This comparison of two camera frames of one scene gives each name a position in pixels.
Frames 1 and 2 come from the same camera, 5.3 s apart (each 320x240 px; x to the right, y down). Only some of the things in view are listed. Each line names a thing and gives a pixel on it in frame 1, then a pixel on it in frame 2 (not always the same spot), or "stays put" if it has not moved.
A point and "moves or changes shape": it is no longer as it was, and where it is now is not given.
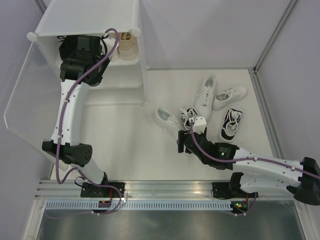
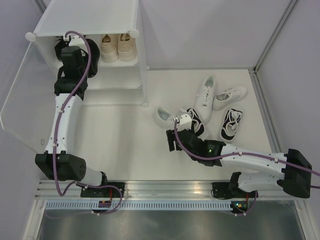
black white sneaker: (231, 121) stays put
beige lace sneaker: (128, 47) stays put
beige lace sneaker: (110, 43) stays put
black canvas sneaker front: (96, 77) moves or changes shape
